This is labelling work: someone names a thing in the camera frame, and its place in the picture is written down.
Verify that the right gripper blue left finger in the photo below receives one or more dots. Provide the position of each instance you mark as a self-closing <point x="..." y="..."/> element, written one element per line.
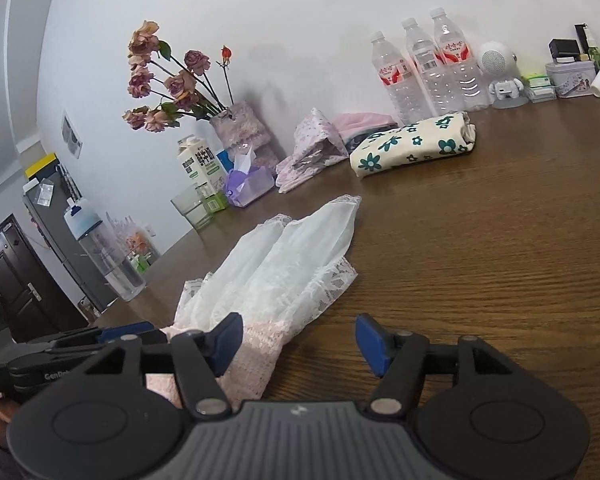
<point x="199" y="359"/>

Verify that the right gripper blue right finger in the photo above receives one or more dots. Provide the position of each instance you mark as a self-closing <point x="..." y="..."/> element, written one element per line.
<point x="397" y="359"/>

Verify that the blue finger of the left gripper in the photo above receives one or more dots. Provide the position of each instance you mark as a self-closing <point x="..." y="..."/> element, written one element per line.
<point x="112" y="333"/>

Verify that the white lace pink garment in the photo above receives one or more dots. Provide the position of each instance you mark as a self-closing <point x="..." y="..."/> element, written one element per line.
<point x="280" y="277"/>

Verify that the pink folded clothes stack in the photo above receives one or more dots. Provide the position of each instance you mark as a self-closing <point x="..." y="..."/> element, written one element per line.
<point x="354" y="128"/>

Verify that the person's hand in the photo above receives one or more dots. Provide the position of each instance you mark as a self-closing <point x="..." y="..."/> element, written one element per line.
<point x="8" y="409"/>

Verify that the dark brown door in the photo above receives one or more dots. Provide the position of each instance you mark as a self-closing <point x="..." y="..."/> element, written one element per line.
<point x="34" y="304"/>

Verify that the large clear water jug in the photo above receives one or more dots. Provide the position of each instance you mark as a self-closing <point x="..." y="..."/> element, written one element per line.
<point x="102" y="247"/>

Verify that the clear drinking glass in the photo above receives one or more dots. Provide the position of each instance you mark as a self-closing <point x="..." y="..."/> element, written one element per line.
<point x="193" y="208"/>

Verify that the grey refrigerator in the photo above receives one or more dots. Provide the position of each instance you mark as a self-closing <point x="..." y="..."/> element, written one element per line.
<point x="46" y="195"/>

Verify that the purple tissue box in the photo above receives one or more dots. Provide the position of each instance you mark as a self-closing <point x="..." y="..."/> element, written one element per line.
<point x="247" y="181"/>

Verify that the white green milk carton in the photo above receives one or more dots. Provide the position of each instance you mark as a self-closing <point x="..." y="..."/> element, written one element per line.
<point x="204" y="170"/>

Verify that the pink wrapped flower vase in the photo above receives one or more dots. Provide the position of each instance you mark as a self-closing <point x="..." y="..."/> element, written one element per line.
<point x="240" y="131"/>

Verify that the pink patterned storage bag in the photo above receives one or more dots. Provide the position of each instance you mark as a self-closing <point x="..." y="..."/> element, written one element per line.
<point x="318" y="144"/>

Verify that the cream floral folded cloth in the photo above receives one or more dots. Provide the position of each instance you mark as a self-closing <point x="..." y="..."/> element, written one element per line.
<point x="430" y="139"/>

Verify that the left clear water bottle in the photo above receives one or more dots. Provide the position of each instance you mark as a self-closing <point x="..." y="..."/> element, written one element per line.
<point x="399" y="80"/>

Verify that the clear water bottle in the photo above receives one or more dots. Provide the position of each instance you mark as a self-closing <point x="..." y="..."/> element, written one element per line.
<point x="437" y="78"/>
<point x="457" y="53"/>
<point x="399" y="80"/>

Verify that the dried pink rose bouquet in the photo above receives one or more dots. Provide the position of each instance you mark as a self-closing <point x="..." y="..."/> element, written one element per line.
<point x="182" y="85"/>

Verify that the middle clear water bottle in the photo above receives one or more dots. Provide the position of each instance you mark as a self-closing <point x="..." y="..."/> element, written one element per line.
<point x="437" y="78"/>

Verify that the right clear water bottle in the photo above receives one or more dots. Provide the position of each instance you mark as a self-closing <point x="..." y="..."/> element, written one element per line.
<point x="457" y="53"/>

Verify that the green white small boxes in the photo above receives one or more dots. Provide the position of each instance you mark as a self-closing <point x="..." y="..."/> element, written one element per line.
<point x="539" y="88"/>

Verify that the white round robot speaker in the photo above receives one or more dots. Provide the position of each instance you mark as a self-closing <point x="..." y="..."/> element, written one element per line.
<point x="499" y="63"/>

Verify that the small black box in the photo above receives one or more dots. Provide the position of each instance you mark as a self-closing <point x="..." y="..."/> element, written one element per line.
<point x="564" y="50"/>

